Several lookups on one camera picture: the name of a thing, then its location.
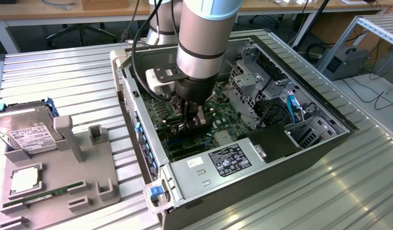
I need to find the pale blue coiled cable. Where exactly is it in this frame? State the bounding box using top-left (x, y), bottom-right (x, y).
top-left (42, 0), bottom-right (78, 11)

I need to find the green motherboard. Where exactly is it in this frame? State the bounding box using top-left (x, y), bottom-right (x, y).
top-left (139, 79), bottom-right (251, 163)

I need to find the blue disk carrier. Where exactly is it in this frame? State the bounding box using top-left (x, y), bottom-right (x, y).
top-left (0, 96), bottom-right (60, 116)

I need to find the grey control box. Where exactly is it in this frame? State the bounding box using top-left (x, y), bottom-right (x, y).
top-left (319, 46), bottom-right (373, 81)

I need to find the grey parts rack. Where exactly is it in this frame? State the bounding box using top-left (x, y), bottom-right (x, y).
top-left (0, 114), bottom-right (122, 230)

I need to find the black stand pole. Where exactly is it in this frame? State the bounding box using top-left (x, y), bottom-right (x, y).
top-left (291, 0), bottom-right (331, 50)

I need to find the metal drive cage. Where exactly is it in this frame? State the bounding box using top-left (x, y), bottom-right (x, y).
top-left (230, 39), bottom-right (302, 125)

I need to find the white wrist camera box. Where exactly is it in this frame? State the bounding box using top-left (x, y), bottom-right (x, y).
top-left (144, 69), bottom-right (178, 98)

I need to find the wooden desk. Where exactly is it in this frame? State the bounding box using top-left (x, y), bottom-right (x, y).
top-left (238, 0), bottom-right (393, 48)
top-left (0, 0), bottom-right (151, 55)

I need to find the black plastic shroud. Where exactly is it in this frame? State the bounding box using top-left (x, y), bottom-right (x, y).
top-left (247, 126), bottom-right (305, 164)

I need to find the silver CPU chip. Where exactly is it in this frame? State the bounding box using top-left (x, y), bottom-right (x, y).
top-left (10, 167), bottom-right (42, 194)

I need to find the grey hanging cable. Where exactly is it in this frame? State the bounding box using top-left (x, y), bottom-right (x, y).
top-left (120, 0), bottom-right (140, 44)

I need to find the black office chair base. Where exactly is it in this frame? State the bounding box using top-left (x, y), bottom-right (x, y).
top-left (44, 23), bottom-right (119, 47)
top-left (247, 13), bottom-right (285, 24)

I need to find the blue data wire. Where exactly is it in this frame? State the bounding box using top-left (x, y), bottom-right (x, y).
top-left (287, 94), bottom-right (301, 126)

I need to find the long black expansion slot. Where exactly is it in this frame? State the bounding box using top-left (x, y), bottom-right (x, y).
top-left (172, 143), bottom-right (207, 159)

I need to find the silver hard disk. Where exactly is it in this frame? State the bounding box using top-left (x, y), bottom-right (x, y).
top-left (0, 107), bottom-right (62, 154)

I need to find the silver chipset heatsink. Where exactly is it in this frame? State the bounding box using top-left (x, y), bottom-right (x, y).
top-left (214, 130), bottom-right (235, 146)

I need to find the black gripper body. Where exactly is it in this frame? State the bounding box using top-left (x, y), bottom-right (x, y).
top-left (174, 74), bottom-right (217, 106)

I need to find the aluminium shelf frame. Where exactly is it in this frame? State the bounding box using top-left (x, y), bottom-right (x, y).
top-left (314, 13), bottom-right (393, 80)

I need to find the metal disk bay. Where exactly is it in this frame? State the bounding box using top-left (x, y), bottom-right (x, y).
top-left (286, 111), bottom-right (350, 149)

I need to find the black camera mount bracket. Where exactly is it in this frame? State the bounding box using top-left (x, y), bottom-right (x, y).
top-left (152, 66), bottom-right (188, 83)

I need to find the grey power supply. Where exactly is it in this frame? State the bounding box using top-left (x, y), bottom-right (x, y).
top-left (166, 138), bottom-right (269, 201)

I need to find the open black PC case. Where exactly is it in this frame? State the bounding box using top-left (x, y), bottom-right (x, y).
top-left (108, 34), bottom-right (361, 230)

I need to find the black power wire bundle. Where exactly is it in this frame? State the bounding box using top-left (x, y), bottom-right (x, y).
top-left (255, 97), bottom-right (295, 127)

